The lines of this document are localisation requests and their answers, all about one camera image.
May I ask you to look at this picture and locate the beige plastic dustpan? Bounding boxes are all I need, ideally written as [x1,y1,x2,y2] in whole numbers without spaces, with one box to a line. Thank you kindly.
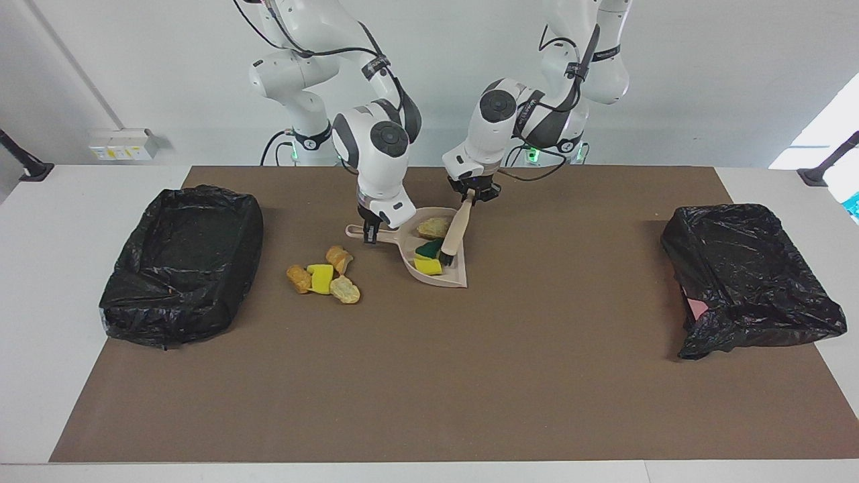
[345,207,469,289]

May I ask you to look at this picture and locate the beige brush black bristles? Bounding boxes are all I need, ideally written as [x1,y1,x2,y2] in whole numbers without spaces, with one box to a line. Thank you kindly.
[438,190,476,266]

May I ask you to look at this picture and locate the pale flaky bread piece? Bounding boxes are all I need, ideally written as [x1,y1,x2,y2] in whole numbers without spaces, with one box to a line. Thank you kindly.
[330,276,361,304]

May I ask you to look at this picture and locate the black bag lined bin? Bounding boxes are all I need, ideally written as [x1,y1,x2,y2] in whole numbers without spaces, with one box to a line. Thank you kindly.
[99,186,264,350]

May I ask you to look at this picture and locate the black bag bin pink rim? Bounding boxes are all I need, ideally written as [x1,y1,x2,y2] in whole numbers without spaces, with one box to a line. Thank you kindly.
[660,203,848,361]

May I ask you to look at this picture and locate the brown table mat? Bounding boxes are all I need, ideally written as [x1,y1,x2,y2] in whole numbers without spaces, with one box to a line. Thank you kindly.
[49,166,859,464]

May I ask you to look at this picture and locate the black stand clamp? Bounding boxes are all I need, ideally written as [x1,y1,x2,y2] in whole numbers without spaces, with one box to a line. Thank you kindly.
[797,131,859,187]
[0,127,54,182]

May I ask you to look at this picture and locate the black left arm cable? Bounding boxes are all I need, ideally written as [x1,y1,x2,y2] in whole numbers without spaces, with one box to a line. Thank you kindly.
[498,23,601,183]

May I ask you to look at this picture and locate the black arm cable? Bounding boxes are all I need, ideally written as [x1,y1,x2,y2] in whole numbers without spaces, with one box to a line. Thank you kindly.
[498,23,601,183]
[232,0,410,108]

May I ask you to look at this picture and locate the black right base cable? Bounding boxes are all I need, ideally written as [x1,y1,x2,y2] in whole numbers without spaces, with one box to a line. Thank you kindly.
[260,129,296,166]

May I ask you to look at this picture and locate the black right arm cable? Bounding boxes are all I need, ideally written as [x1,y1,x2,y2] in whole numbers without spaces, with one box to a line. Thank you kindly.
[232,0,410,108]

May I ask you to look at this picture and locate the white wall socket box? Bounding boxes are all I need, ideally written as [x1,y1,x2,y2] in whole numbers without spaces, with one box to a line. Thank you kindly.
[89,129,159,160]

